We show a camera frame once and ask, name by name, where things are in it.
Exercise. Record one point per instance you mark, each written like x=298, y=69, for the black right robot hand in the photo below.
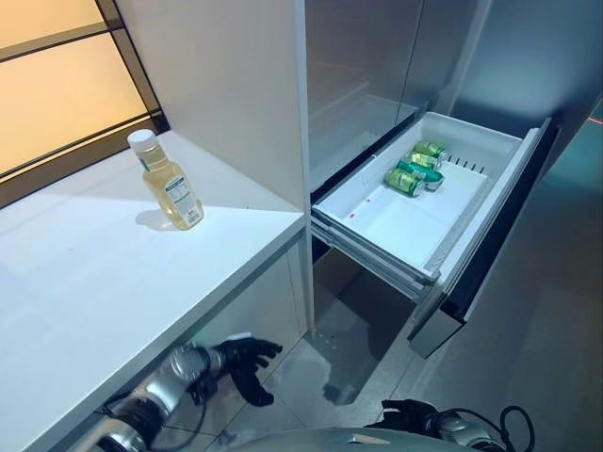
x=406, y=414

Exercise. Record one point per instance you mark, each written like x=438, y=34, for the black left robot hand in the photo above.
x=247, y=372

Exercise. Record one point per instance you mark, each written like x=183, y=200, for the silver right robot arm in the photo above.
x=464, y=429

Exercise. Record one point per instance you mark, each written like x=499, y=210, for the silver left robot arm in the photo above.
x=151, y=400

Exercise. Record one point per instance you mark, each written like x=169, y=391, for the white fridge drawer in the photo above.
x=424, y=212

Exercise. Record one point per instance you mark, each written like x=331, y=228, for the stainless steel fridge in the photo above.
x=424, y=94

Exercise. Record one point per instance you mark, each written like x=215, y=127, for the grey robot torso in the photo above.
x=358, y=440

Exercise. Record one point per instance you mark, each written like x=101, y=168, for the white counter cabinet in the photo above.
x=155, y=263

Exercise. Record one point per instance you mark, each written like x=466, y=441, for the yellow juice bottle white cap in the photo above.
x=168, y=186

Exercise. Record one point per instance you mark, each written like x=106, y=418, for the green drink can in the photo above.
x=426, y=161
x=420, y=172
x=430, y=150
x=404, y=181

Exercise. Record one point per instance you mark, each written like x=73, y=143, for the black framed window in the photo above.
x=61, y=85

